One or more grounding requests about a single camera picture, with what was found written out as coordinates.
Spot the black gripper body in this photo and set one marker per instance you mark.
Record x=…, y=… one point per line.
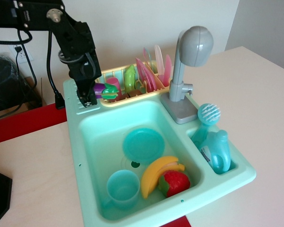
x=84, y=69

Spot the teal dish brush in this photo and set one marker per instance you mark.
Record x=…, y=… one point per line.
x=208, y=115

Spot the pink toy cup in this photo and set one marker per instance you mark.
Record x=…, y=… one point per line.
x=114, y=81

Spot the mint green toy sink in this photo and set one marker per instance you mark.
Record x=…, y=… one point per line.
x=97, y=134

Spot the green toy vegetable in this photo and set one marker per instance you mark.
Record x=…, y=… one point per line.
x=129, y=79

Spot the teal toy detergent bottle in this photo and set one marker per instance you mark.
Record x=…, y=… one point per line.
x=216, y=151

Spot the grey toy faucet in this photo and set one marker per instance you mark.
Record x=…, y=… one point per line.
x=193, y=49

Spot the white wall outlet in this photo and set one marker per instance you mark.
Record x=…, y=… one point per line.
x=21, y=56

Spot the teal toy plate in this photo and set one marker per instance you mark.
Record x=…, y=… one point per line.
x=143, y=145

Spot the brown toy food piece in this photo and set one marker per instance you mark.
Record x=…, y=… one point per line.
x=134, y=93

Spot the purple toy eggplant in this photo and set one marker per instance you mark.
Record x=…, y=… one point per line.
x=106, y=91

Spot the red toy strawberry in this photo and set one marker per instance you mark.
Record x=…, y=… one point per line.
x=173, y=182

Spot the yellow toy banana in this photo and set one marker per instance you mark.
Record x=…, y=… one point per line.
x=155, y=170

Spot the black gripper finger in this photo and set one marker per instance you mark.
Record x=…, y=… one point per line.
x=90, y=98
x=81, y=98

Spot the pink toy plate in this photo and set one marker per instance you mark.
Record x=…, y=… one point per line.
x=146, y=75

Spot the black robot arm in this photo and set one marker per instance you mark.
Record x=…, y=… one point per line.
x=73, y=37

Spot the black bag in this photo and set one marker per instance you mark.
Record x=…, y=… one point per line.
x=14, y=89

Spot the yellow dish rack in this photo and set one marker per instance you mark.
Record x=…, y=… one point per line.
x=119, y=74

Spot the teal toy cup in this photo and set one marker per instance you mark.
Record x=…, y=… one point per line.
x=123, y=188

